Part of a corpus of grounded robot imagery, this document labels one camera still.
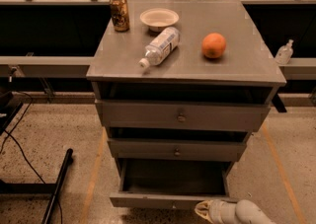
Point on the grey top drawer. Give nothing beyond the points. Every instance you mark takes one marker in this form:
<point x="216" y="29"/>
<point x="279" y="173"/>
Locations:
<point x="181" y="115"/>

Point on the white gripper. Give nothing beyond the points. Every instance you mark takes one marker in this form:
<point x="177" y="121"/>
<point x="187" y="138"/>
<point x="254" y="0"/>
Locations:
<point x="216" y="210"/>

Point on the orange fruit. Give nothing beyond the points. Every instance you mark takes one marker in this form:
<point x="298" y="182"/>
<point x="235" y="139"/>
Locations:
<point x="213" y="45"/>

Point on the clear hand sanitizer bottle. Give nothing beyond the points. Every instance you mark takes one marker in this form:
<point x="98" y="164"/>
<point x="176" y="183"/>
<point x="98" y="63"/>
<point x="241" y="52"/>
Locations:
<point x="284" y="53"/>

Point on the grey drawer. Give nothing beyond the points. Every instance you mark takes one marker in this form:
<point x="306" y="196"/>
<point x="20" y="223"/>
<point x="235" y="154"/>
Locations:
<point x="170" y="184"/>
<point x="181" y="115"/>
<point x="176" y="149"/>

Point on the grey bottom drawer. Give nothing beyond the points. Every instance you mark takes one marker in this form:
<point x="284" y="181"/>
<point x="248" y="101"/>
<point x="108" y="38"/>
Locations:
<point x="170" y="184"/>

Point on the grey wooden drawer cabinet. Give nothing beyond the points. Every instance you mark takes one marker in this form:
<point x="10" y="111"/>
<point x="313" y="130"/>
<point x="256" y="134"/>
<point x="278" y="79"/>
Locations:
<point x="245" y="74"/>

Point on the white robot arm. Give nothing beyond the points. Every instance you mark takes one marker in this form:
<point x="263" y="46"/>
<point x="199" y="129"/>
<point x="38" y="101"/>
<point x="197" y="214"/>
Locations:
<point x="247" y="212"/>

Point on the grey middle drawer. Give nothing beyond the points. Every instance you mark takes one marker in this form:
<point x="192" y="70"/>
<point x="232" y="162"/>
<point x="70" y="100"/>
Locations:
<point x="176" y="149"/>

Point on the white shallow bowl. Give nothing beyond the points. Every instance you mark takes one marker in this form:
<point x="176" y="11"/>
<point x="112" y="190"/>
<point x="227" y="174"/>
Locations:
<point x="157" y="19"/>

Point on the gold soda can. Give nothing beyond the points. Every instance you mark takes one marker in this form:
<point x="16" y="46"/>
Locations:
<point x="120" y="15"/>

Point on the black stand leg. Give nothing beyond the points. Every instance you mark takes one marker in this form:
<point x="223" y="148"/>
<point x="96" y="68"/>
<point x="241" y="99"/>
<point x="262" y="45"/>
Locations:
<point x="51" y="190"/>

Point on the clear plastic water bottle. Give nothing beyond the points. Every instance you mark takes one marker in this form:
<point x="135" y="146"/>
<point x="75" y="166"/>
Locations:
<point x="160" y="48"/>

